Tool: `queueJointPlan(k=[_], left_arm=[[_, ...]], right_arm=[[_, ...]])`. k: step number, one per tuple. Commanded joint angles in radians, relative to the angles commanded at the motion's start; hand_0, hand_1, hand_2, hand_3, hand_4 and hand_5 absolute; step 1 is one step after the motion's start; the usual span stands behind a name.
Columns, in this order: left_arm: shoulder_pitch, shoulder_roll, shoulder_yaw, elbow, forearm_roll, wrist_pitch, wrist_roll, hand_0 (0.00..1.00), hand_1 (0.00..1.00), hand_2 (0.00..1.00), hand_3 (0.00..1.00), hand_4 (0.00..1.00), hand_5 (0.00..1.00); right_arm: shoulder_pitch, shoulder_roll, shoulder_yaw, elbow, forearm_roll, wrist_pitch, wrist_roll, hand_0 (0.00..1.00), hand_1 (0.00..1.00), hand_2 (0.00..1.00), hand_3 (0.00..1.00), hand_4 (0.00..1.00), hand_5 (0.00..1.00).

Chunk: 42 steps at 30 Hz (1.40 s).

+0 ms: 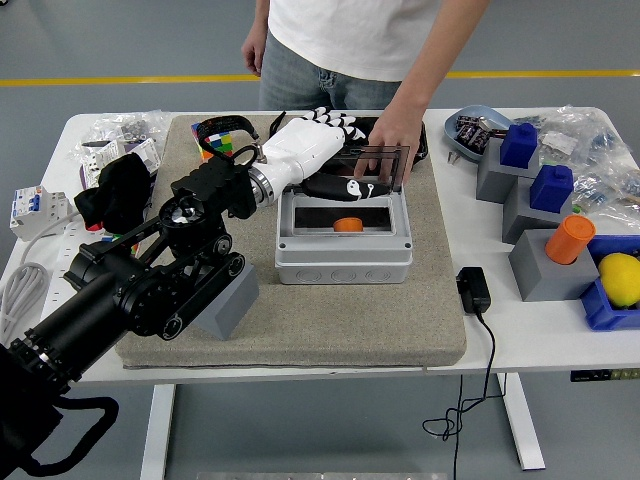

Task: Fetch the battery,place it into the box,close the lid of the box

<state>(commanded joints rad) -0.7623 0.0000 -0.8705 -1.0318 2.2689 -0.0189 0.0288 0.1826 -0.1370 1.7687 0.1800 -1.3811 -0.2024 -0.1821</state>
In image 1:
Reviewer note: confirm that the person's left hand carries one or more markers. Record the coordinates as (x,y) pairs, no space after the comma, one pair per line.
(397,140)

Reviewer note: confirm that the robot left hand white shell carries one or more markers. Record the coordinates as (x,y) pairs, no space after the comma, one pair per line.
(305,145)

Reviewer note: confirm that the person's right hand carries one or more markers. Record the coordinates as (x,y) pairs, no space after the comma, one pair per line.
(252,52)

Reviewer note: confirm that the smoked transparent box lid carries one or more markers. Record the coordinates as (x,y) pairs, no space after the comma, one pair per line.
(350,162)

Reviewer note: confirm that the person's left forearm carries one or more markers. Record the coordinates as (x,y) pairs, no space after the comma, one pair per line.
(430,65)

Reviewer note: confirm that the person's right forearm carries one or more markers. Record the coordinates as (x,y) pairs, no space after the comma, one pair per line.
(262,17)

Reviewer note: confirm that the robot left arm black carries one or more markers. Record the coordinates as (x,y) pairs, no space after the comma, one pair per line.
(100,290)

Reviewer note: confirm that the grey plastic electrical box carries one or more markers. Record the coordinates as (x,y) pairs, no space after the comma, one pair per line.
(345,265)

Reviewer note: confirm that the black plastic tray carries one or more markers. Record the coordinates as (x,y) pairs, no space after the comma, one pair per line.
(368,125)

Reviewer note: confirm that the light blue dish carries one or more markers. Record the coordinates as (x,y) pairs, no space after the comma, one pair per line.
(455,140)

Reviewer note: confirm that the dark purple snack packet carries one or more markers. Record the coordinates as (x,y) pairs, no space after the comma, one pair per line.
(462,127)
(481,139)

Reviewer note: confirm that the person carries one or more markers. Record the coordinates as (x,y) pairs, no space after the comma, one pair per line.
(350,35)

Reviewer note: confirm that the grey holder block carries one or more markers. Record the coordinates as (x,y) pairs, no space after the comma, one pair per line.
(545,280)
(235,305)
(495,180)
(520,220)

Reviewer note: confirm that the blue plastic block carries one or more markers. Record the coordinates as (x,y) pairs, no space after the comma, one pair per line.
(517,147)
(550,190)

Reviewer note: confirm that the clear bag of small parts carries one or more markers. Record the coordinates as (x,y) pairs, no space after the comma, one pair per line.
(115,125)

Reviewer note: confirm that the black power adapter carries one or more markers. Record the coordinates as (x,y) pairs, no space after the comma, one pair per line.
(474,292)

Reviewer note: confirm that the grey-brown fabric mat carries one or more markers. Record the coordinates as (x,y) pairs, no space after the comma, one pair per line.
(325,325)

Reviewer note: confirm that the clear bag white label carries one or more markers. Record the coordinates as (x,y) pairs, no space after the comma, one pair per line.
(590,135)

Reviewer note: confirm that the black cloth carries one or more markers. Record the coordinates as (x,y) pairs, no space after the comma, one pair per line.
(115,192)

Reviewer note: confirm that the clear bag of components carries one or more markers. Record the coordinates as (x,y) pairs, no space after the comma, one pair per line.
(610,187)

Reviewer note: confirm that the yellow lemon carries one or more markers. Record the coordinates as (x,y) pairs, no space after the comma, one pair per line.
(622,280)

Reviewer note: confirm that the white circuit breaker blue switches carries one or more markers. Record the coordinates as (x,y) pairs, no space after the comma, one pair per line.
(30,205)

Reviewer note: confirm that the blue plastic bin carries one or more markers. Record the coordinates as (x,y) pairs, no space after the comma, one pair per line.
(605,315)

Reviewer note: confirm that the black table control panel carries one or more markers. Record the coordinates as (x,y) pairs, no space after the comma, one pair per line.
(600,375)

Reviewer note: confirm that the white table leg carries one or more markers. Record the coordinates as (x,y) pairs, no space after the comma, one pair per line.
(157,430)
(522,425)

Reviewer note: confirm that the white electrical switch module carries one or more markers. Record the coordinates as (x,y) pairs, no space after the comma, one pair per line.
(147,152)

